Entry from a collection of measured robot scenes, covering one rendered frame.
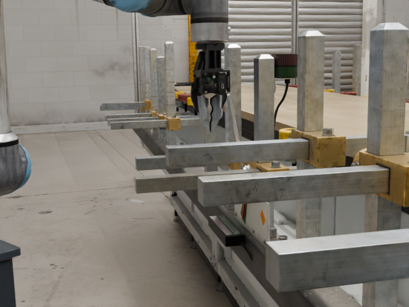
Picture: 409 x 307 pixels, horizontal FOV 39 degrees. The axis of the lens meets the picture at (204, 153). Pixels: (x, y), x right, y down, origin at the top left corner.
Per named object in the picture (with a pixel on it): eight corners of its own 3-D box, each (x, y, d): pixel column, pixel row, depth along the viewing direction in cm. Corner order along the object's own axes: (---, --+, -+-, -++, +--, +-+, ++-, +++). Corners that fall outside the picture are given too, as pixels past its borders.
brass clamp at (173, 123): (167, 130, 238) (167, 118, 237) (162, 127, 251) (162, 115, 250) (182, 130, 239) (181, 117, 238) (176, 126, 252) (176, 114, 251)
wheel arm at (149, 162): (137, 174, 140) (136, 157, 139) (135, 172, 143) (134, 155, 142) (304, 164, 149) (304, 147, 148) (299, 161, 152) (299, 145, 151)
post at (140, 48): (142, 126, 343) (139, 45, 335) (141, 125, 347) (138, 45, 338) (147, 126, 344) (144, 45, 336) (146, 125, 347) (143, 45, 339)
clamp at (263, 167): (266, 193, 117) (266, 169, 117) (247, 179, 130) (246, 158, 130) (292, 191, 119) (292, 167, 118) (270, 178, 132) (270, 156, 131)
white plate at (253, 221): (266, 250, 118) (266, 204, 117) (233, 217, 143) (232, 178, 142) (269, 250, 119) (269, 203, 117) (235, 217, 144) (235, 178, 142)
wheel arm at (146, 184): (136, 198, 115) (136, 177, 114) (134, 194, 118) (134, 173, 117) (336, 183, 124) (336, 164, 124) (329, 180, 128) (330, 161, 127)
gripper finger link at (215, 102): (214, 134, 136) (213, 95, 135) (209, 131, 142) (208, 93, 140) (227, 133, 137) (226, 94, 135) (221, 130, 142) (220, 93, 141)
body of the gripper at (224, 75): (199, 96, 132) (198, 43, 130) (192, 94, 140) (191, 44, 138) (231, 95, 134) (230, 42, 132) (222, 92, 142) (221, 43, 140)
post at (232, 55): (229, 228, 151) (227, 44, 143) (226, 224, 155) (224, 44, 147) (242, 226, 152) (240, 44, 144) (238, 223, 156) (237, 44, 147)
